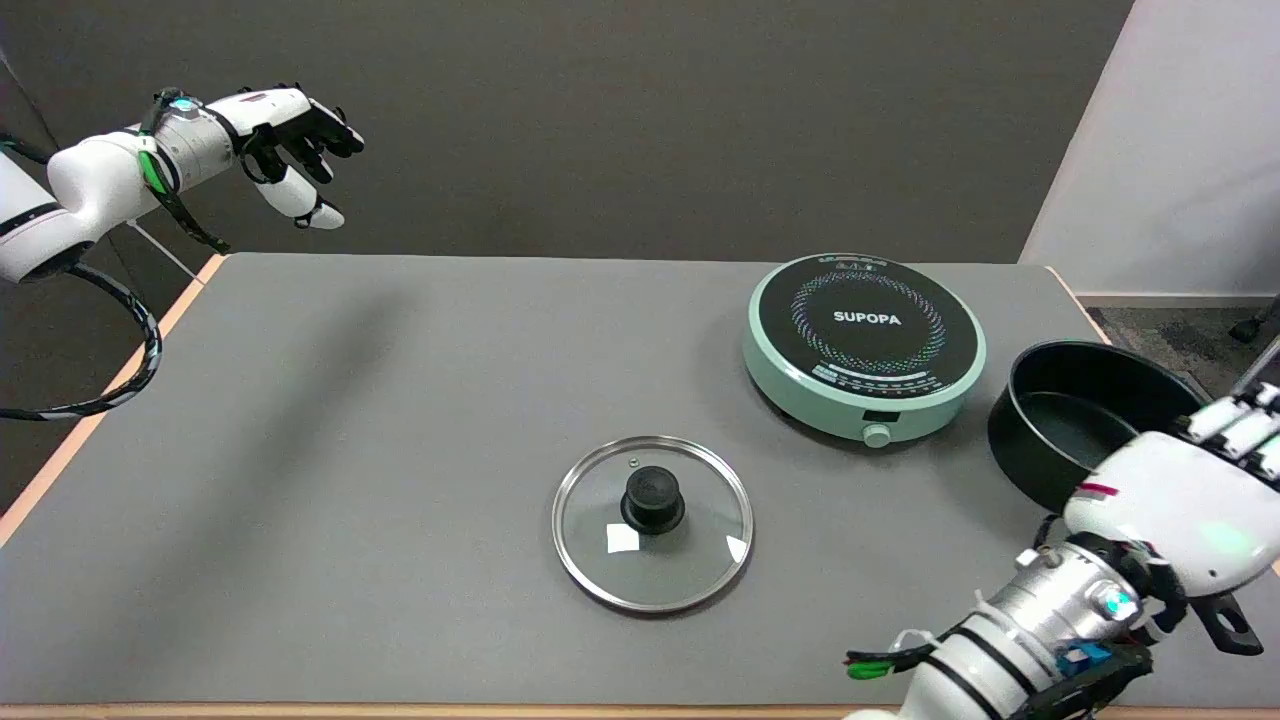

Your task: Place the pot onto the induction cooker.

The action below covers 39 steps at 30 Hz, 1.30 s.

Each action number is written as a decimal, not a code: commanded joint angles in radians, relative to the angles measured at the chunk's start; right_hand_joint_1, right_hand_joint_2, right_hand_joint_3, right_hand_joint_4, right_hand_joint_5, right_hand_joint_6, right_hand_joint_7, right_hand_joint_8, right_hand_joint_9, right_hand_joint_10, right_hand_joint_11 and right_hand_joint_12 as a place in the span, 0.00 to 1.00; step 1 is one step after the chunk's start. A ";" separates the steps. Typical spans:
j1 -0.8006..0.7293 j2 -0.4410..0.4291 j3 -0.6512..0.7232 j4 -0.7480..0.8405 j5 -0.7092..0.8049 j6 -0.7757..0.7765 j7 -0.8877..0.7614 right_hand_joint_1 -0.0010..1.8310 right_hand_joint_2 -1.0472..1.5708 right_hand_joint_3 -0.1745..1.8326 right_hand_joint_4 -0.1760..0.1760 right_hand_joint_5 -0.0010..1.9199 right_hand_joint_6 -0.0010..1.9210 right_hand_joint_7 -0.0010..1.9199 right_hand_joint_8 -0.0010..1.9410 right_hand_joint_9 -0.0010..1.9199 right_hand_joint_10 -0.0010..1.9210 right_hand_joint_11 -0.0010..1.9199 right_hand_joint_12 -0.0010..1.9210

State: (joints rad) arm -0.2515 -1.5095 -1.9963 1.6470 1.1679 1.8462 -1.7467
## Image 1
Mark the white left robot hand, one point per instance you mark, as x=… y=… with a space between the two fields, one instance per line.
x=275 y=110

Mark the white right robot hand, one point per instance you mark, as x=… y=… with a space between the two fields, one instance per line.
x=1180 y=500

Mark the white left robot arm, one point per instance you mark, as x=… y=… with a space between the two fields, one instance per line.
x=90 y=180

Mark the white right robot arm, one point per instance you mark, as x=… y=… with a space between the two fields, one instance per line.
x=1040 y=610

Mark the mint green induction cooker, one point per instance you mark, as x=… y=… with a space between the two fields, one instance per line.
x=865 y=320

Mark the grey metal chair leg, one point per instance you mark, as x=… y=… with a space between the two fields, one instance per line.
x=1258 y=368

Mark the black chair caster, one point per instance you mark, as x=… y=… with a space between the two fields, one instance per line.
x=1245 y=328

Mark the glass lid with black knob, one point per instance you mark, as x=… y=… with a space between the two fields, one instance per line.
x=650 y=575

